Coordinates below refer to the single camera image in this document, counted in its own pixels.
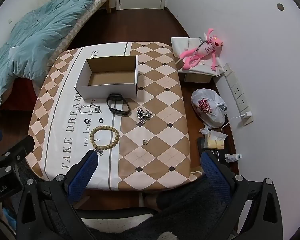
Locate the light blue duvet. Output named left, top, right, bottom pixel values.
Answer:
left=0, top=0, right=110, bottom=112

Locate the white cardboard box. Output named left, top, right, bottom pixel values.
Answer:
left=74, top=55, right=138, bottom=100

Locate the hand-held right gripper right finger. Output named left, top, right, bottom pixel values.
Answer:
left=200, top=150, right=284, bottom=238

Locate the black smart band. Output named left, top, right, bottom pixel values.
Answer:
left=107, top=94, right=130, bottom=116

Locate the yellow tissue pack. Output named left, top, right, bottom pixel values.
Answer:
left=199, top=131, right=228, bottom=150

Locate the person's dark fleece clothing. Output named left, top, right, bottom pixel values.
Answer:
left=89, top=177, right=240, bottom=240

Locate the patterned mattress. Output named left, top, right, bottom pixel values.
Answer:
left=46, top=0, right=110, bottom=67

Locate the brown cardboard box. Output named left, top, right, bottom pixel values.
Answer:
left=184, top=72, right=212, bottom=83

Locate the white charger cable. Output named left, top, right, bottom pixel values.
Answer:
left=214, top=115, right=244, bottom=161

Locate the white red-print plastic bag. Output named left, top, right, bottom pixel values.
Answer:
left=191, top=89, right=227, bottom=128

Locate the chunky silver chain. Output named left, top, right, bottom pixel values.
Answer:
left=136, top=107, right=153, bottom=124

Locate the pink plush toy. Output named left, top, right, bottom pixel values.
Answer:
left=179, top=29, right=224, bottom=71

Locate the silver flower link bracelet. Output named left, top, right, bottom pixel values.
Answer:
left=78, top=102, right=103, bottom=115

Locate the dark red bed base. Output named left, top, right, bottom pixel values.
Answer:
left=0, top=76, right=40, bottom=111

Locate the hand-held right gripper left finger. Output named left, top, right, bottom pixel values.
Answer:
left=16, top=149, right=100, bottom=234

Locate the small white bottle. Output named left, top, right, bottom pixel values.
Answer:
left=225, top=153, right=243, bottom=163

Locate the wooden bead bracelet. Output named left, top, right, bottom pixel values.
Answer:
left=90, top=126, right=120, bottom=151

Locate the white power strip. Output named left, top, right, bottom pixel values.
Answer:
left=222, top=63, right=254, bottom=126

